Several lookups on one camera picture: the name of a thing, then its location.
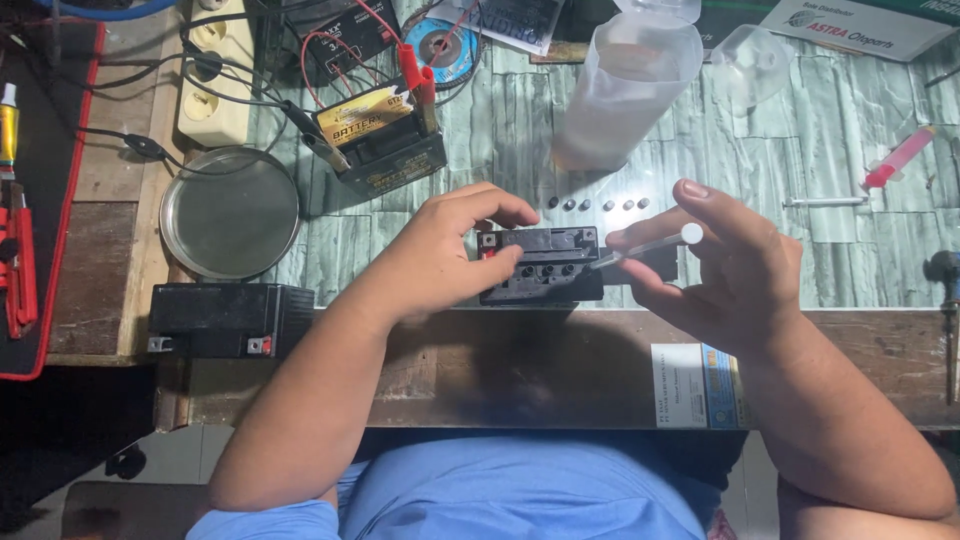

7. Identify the blue grinding disc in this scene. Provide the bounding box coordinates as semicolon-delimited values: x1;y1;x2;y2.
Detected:
402;15;482;92

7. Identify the black battery with yellow label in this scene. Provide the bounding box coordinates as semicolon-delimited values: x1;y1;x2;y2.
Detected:
312;78;450;201

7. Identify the translucent plastic measuring jug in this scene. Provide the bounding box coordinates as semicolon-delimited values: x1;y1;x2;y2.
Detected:
551;0;705;173

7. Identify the dark metal hand tool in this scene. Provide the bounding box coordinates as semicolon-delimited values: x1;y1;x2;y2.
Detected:
923;250;960;407

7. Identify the small black open-top battery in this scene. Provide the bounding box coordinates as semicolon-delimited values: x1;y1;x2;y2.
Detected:
477;226;606;307

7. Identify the black alligator clip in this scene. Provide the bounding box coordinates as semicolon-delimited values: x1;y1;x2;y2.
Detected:
280;99;353;174

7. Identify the black battery cover strip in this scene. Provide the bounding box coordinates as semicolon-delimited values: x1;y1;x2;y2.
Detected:
600;246;681;288

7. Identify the large plain black battery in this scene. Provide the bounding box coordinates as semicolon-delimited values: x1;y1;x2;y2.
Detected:
146;282;317;360

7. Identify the red syringe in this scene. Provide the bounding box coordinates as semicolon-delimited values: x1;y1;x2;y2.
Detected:
862;125;938;189

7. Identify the clear plastic funnel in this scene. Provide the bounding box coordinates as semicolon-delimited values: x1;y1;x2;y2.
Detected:
708;24;796;118

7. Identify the person's left hand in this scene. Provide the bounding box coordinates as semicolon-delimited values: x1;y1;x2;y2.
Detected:
358;182;541;328

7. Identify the red alligator clip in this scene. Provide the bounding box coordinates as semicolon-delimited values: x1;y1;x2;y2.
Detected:
395;42;424;93
417;66;439;137

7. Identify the cream power strip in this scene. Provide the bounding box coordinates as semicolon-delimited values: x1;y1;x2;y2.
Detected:
176;0;257;149

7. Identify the red-handled tool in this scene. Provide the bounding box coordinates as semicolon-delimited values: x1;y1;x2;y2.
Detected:
0;182;39;340

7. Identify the round metal dish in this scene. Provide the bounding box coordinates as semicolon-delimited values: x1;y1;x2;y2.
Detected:
159;146;303;282

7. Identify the yellow tube with white tip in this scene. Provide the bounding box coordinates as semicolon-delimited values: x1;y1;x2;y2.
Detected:
0;82;21;182

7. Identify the black battery with white label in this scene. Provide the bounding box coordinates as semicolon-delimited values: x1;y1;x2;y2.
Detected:
287;0;404;85

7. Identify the printed plastic packet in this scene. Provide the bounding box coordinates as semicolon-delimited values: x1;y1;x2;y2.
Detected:
425;0;565;58

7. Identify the person's right hand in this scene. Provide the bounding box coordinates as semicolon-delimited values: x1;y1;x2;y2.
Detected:
603;178;808;358

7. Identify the blue hose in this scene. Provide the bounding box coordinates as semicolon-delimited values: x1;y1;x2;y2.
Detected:
33;0;179;23

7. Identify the black cable with inline switch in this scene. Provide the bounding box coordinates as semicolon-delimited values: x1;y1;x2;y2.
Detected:
75;123;189;175

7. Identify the row of small black caps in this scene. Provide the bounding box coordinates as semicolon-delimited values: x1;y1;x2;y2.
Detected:
548;196;651;212

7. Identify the clear syringe with white plunger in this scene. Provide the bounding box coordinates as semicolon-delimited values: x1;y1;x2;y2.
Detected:
588;222;705;272

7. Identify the black mat with red edge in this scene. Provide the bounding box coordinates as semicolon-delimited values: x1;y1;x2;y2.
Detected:
0;21;107;383

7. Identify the person's blue shirt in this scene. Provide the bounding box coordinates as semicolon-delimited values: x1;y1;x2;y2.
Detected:
185;435;712;540

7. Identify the white and blue sticker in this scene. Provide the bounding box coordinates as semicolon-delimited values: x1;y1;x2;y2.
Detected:
650;342;753;431

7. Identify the white printed sign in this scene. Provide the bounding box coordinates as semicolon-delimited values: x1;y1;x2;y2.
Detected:
758;0;959;63

